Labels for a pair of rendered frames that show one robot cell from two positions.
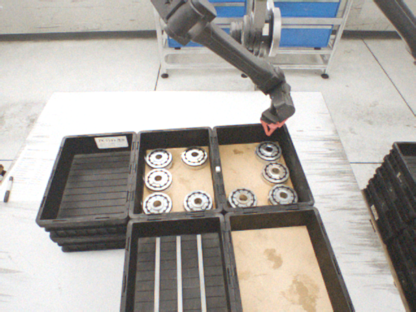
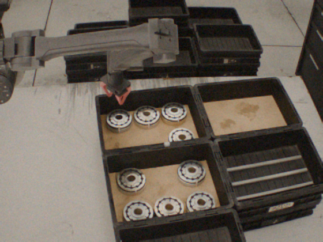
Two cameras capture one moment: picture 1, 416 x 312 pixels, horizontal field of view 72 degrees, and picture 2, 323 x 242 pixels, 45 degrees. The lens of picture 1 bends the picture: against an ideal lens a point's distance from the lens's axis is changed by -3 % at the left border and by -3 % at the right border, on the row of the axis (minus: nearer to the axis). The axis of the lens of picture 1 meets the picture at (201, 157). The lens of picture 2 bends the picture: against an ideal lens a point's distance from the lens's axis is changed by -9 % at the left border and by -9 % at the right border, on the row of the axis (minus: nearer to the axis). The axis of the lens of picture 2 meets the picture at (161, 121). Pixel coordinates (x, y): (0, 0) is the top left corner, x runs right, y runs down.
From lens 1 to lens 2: 1.29 m
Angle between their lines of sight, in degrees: 62
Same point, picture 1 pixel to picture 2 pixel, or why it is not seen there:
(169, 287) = (267, 185)
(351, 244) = not seen: hidden behind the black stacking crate
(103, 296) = not seen: outside the picture
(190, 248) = (233, 177)
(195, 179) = (157, 180)
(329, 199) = not seen: hidden behind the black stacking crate
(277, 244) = (215, 121)
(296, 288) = (245, 113)
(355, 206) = (151, 85)
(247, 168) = (138, 139)
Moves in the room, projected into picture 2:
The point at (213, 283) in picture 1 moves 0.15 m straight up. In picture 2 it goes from (256, 158) to (264, 133)
